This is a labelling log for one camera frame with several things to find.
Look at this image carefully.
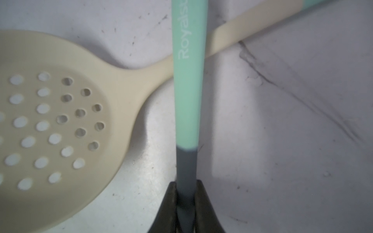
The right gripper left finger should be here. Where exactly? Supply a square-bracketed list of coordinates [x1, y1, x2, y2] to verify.
[148, 182, 177, 233]

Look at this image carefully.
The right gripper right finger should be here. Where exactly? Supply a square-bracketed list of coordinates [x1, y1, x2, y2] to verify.
[195, 180, 225, 233]

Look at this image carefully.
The cream skimmer mint handle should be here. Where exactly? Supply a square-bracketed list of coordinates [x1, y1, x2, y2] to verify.
[1, 1, 318, 233]

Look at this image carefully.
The grey skimmer mint handle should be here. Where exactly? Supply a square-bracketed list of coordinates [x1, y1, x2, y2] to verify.
[172, 0, 208, 233]

